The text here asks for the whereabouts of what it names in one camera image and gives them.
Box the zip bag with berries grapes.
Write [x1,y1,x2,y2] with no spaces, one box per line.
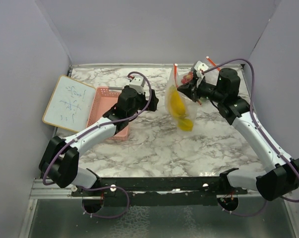
[180,56,221,85]

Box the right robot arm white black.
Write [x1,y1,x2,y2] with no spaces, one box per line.
[178,68,299,201]

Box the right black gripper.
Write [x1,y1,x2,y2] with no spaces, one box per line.
[177,76,225,103]

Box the small whiteboard wooden frame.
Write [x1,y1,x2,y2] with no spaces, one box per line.
[42,75,96,132]

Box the zip bag with yellow fruit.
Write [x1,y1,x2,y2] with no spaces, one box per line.
[165,63,201,133]

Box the aluminium frame rail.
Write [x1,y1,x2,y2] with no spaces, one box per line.
[29,177,77,199]

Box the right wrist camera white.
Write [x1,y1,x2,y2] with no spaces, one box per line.
[191,60,209,79]

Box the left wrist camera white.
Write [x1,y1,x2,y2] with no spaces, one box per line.
[129,76,144,95]

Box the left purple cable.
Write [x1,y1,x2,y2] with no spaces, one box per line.
[42,71,155,219]

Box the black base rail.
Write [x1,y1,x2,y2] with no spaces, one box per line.
[71,176,247,207]

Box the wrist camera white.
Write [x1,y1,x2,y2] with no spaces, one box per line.
[191,60,209,79]
[129,76,144,95]

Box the pink plastic basket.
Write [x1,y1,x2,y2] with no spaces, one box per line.
[86,86,130,142]

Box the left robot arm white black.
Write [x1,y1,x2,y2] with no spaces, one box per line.
[39,86,159,196]

